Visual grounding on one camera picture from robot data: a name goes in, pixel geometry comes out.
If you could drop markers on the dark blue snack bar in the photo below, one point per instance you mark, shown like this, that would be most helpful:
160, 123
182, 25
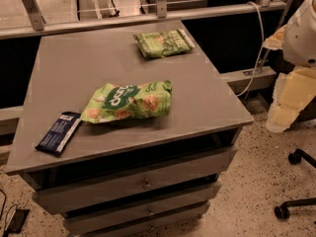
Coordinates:
56, 139

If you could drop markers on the middle grey drawer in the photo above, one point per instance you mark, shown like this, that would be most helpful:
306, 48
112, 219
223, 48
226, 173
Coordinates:
119, 213

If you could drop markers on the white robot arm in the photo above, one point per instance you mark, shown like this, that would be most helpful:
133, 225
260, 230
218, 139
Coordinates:
299, 39

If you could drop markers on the black power adapter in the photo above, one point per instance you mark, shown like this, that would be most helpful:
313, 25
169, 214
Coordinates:
17, 221

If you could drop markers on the top grey drawer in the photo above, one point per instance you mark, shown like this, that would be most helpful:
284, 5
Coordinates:
66, 198

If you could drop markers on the small green rice chip bag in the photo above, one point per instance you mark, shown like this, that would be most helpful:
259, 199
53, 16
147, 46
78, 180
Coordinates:
163, 44

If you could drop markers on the bottom grey drawer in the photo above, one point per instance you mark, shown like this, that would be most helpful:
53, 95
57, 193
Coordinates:
144, 224

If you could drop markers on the grey drawer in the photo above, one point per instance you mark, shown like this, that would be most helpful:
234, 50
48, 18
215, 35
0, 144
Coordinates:
66, 198
119, 213
144, 224

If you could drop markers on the grey drawer cabinet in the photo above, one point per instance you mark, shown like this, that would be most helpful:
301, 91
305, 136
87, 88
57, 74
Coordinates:
205, 113

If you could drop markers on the large green chip bag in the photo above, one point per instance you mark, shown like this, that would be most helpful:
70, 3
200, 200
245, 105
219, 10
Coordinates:
113, 102

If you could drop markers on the metal frame rail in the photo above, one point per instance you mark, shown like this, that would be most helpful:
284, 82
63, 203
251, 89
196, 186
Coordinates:
70, 24

